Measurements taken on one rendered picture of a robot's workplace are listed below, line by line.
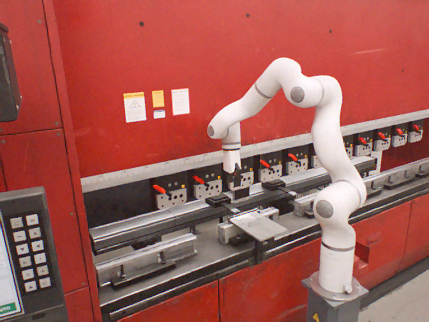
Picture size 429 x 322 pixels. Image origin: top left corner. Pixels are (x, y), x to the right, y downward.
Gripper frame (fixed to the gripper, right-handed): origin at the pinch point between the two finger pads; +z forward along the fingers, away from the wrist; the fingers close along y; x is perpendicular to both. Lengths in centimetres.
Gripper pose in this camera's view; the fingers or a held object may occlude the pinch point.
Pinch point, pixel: (233, 182)
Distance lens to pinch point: 166.0
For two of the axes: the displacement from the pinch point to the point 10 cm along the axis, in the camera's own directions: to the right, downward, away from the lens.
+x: 9.4, -1.1, 3.2
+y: 3.4, 1.4, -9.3
